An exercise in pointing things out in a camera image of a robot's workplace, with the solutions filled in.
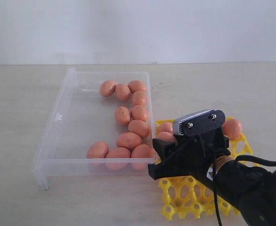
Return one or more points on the clear plastic bin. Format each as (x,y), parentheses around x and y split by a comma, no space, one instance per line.
(80,118)

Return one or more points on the brown egg second row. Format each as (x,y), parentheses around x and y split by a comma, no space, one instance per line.
(107,88)

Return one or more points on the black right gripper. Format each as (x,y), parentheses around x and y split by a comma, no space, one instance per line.
(203,156)

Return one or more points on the yellow plastic egg tray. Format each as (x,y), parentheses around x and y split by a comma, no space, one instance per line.
(185,195)

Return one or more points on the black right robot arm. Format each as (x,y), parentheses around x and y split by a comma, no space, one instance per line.
(246,182)

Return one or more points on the brown egg front right corner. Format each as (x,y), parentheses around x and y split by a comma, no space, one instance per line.
(141,151)

